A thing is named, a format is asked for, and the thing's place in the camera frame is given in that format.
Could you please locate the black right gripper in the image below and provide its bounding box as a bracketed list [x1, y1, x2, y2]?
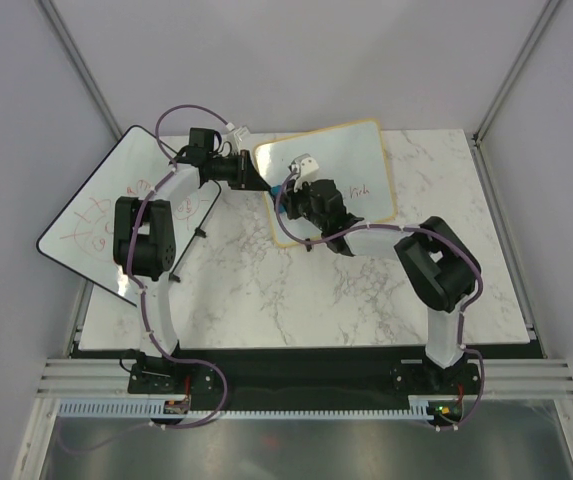
[280, 176, 328, 232]

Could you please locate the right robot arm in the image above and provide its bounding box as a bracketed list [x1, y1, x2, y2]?
[273, 174, 483, 394]

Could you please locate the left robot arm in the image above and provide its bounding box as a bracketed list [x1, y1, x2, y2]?
[113, 128, 270, 394]

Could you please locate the yellow framed whiteboard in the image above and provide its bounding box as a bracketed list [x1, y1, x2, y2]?
[251, 119, 397, 223]

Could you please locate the black framed whiteboard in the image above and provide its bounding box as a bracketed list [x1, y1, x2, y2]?
[37, 125, 222, 304]

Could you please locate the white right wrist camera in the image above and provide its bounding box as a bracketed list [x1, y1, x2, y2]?
[289, 154, 320, 182]

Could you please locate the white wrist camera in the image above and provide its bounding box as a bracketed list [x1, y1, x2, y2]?
[289, 154, 320, 182]
[225, 122, 250, 153]

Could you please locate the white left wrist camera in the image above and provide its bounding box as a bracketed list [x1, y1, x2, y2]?
[225, 122, 250, 153]

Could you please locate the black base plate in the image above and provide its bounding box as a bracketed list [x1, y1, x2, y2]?
[126, 343, 484, 417]

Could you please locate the white slotted cable duct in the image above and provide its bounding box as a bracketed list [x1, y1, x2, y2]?
[58, 394, 442, 419]

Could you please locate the aluminium rail frame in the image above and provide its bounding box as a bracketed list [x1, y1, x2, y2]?
[37, 359, 573, 399]

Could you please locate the right aluminium corner post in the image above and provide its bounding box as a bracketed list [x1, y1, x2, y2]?
[470, 0, 565, 146]

